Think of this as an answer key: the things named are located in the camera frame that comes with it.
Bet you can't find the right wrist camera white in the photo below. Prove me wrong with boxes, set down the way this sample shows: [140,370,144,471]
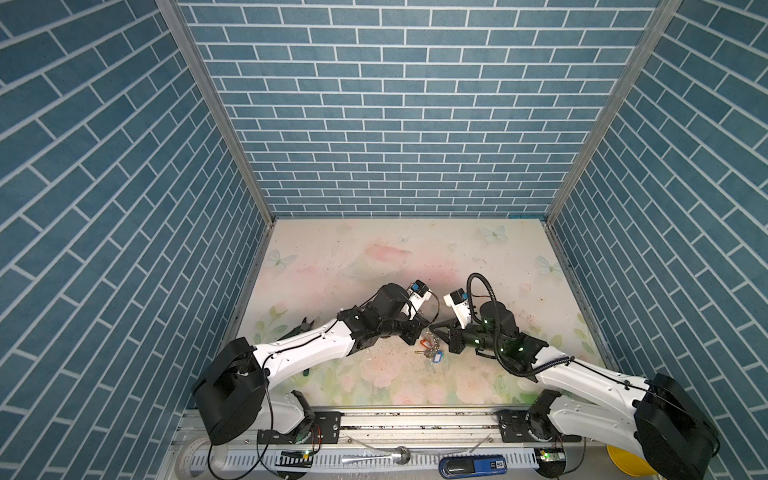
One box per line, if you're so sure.
[443,288,472,329]

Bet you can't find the metal rod tool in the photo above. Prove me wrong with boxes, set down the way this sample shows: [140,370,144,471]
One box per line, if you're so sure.
[340,434,493,466]

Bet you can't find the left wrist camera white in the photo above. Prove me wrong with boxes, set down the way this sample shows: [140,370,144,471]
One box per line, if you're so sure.
[404,280,432,320]

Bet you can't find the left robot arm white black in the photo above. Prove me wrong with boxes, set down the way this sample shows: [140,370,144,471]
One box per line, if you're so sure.
[191,280,432,446]

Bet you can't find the yellow tape roll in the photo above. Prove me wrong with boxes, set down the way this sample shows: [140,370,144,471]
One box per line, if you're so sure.
[606,445,657,478]

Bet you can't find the aluminium corner post right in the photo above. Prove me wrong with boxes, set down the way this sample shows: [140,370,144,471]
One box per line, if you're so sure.
[544,0,682,229]

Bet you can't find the blue black device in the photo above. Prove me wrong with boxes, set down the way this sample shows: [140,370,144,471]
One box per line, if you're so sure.
[438,455,508,479]

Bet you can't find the green handled pliers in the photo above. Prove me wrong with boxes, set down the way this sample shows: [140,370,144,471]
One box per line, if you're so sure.
[279,318,314,341]

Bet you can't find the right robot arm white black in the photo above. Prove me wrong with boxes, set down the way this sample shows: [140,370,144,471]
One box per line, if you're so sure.
[430,286,721,479]

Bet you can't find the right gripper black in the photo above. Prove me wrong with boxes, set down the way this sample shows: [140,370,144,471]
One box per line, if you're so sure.
[428,315,504,355]

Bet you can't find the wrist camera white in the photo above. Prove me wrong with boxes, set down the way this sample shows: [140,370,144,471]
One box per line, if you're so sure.
[443,288,472,329]
[404,280,432,320]

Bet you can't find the aluminium corner post left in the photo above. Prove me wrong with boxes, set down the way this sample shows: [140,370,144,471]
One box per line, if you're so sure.
[156,0,275,228]

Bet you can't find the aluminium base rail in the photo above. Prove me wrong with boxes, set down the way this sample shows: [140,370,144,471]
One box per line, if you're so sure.
[161,406,587,479]

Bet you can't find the aluminium corner post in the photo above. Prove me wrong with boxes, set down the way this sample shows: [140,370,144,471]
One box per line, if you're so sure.
[156,0,275,228]
[544,0,682,229]

